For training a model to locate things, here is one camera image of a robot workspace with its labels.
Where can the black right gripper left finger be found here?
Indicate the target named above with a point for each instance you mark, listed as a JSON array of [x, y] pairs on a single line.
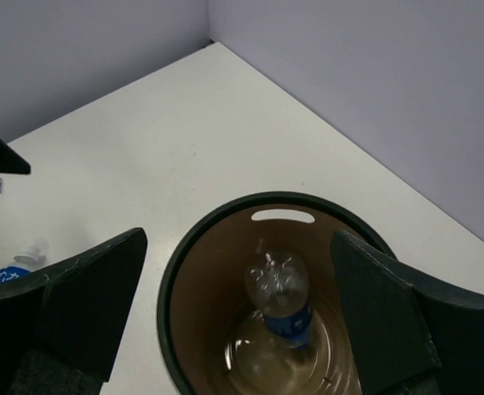
[[61, 326]]

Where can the bottle blue label white cap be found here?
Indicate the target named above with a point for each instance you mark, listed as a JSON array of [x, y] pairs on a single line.
[[30, 258]]

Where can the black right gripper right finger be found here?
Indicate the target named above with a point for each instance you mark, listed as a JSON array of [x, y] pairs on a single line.
[[410, 333]]

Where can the brown bin with black rim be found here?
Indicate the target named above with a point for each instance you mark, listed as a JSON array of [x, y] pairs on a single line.
[[213, 339]]

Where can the clear bottle dark blue label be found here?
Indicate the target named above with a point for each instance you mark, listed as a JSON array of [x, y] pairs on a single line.
[[278, 285]]

